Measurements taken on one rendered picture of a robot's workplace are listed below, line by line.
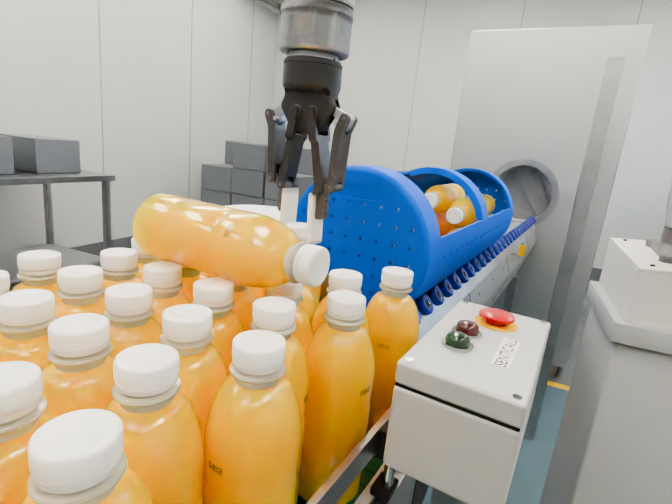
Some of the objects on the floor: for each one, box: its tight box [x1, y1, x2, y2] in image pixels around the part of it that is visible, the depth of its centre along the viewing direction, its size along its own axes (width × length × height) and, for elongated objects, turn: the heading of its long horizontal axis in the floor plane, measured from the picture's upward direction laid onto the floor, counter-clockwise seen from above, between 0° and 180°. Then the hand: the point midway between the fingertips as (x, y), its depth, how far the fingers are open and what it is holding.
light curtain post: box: [524, 57, 626, 440], centre depth 189 cm, size 6×6×170 cm
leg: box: [502, 275, 519, 313], centre depth 260 cm, size 6×6×63 cm
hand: (301, 216), depth 60 cm, fingers closed on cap, 4 cm apart
